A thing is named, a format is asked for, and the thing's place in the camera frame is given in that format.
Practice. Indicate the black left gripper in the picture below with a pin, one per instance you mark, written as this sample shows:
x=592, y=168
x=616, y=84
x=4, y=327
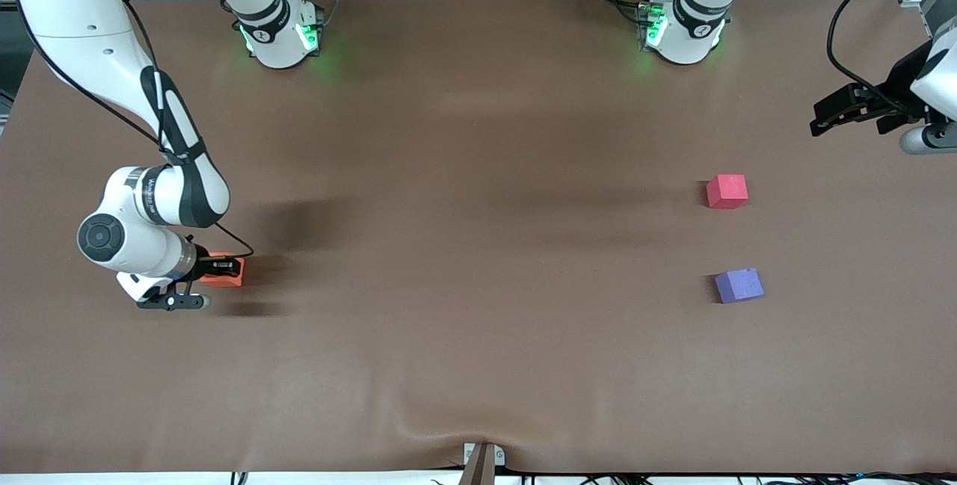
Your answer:
x=894, y=91

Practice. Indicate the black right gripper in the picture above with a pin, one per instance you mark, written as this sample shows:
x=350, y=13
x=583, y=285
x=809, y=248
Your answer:
x=203, y=261

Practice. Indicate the orange foam block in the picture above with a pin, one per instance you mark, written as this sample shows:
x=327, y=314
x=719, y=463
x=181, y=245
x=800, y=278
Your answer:
x=224, y=282

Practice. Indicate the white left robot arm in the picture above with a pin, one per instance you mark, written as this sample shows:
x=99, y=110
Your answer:
x=691, y=29

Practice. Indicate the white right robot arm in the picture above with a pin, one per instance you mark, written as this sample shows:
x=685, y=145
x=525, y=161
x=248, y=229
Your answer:
x=75, y=7

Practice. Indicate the red foam block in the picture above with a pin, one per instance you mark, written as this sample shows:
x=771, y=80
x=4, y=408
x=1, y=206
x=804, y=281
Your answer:
x=727, y=192

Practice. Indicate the purple foam block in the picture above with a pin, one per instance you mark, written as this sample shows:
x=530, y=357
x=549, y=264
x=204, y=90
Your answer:
x=739, y=285

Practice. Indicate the brown table mat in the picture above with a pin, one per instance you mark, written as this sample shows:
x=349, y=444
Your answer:
x=478, y=246

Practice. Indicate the brown support bar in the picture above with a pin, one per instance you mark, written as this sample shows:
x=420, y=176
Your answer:
x=478, y=470

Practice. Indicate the grey metal bracket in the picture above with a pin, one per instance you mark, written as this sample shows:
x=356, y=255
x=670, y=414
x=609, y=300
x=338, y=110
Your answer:
x=469, y=455

